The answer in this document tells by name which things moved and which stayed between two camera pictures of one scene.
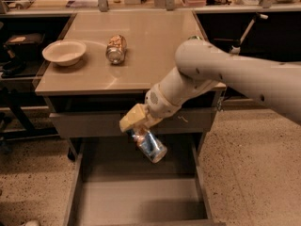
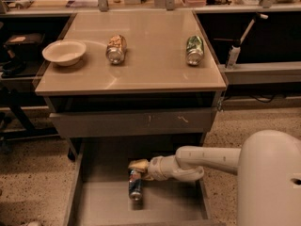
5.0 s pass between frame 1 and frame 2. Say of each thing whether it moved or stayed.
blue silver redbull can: moved
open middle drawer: stayed
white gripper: moved
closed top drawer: stayed
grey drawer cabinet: stayed
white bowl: stayed
